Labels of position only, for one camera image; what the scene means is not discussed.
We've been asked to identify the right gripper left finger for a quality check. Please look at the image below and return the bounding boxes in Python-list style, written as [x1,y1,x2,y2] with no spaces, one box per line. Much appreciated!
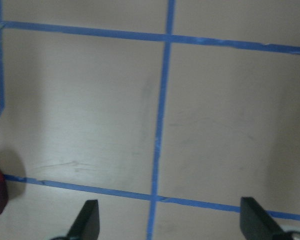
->
[51,199,100,240]

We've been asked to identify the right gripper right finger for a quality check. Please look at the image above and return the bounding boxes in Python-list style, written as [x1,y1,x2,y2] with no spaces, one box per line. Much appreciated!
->
[240,197,300,240]

